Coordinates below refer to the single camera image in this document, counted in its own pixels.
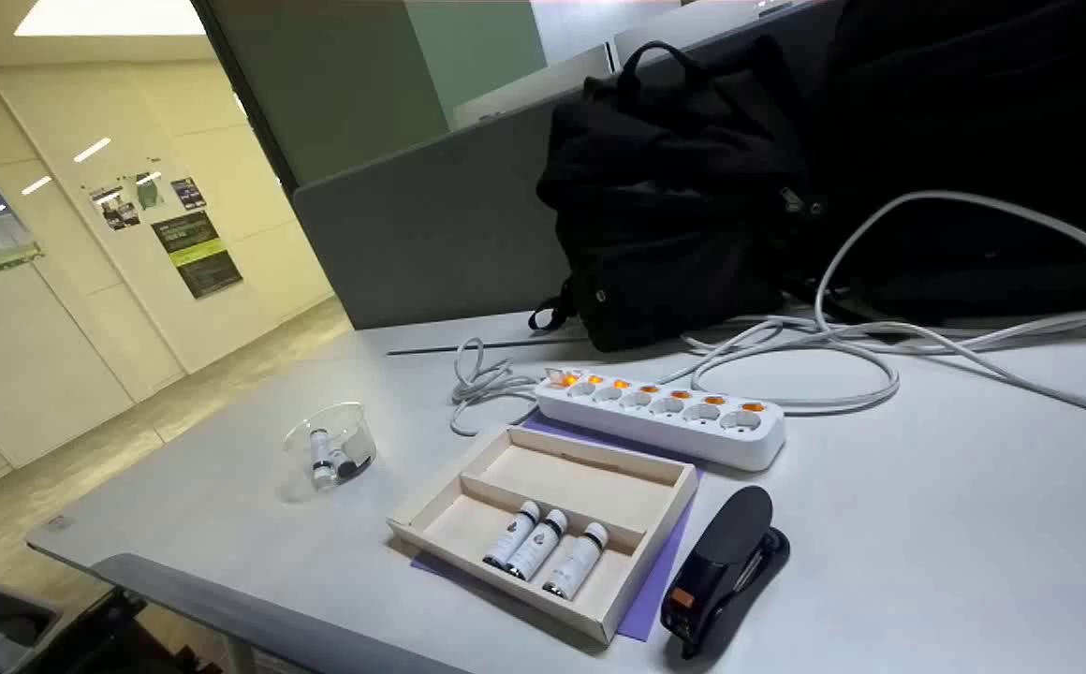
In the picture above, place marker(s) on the left white dropper bottle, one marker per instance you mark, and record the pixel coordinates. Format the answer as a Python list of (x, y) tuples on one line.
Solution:
[(515, 535)]

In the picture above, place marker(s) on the black office chair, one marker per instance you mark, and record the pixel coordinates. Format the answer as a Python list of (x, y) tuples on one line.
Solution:
[(105, 637)]

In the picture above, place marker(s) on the grey desk partition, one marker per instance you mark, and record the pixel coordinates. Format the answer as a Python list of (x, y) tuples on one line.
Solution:
[(442, 230)]

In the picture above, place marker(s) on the black backpack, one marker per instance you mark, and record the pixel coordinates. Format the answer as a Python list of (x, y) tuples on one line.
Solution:
[(688, 193)]

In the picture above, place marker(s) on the small bottle inside cup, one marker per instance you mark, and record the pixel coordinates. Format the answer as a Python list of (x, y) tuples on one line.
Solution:
[(324, 459)]

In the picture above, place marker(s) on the dark green wall poster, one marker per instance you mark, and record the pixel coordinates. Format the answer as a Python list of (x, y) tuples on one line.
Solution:
[(196, 253)]

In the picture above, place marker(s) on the black stapler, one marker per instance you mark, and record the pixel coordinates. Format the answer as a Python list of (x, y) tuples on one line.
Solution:
[(724, 575)]

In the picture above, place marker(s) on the wooden compartment tray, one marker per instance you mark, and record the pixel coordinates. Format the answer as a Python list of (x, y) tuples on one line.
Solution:
[(468, 505)]

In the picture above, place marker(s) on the middle white dropper bottle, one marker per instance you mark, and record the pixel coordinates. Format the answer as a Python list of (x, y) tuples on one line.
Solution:
[(536, 548)]

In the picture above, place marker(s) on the white dropper bottle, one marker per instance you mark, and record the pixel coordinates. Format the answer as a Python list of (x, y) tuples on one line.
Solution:
[(536, 548), (515, 535), (568, 579)]

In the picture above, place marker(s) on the white power strip orange switches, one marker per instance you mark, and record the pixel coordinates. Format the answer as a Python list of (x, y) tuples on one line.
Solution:
[(714, 429)]

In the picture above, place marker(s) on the right white dropper bottle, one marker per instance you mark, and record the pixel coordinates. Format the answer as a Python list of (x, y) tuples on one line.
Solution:
[(568, 579)]

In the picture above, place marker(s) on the small photo wall notices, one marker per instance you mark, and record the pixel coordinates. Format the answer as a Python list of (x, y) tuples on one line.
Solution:
[(143, 200)]

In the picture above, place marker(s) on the clear plastic cup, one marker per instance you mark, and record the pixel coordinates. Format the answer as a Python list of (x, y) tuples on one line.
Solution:
[(349, 439)]

